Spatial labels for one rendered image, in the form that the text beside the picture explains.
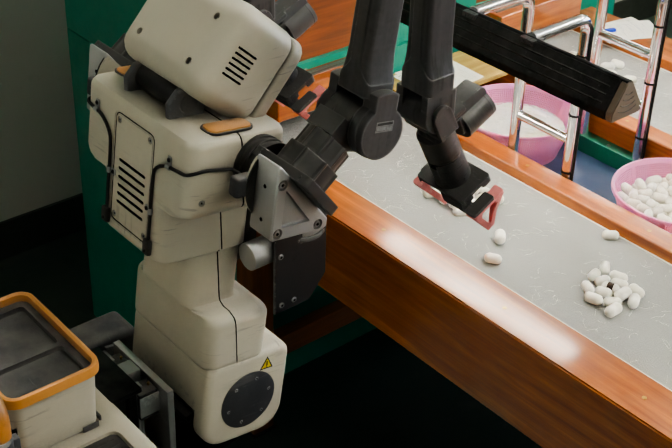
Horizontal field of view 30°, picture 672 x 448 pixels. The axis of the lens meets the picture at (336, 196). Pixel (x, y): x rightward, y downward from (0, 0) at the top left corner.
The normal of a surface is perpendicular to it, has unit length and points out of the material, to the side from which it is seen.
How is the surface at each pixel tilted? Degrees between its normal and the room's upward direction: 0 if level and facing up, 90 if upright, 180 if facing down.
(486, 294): 0
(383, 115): 90
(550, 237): 0
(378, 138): 90
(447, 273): 0
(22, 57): 90
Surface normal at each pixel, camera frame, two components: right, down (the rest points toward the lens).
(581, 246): 0.03, -0.85
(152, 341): -0.76, 0.19
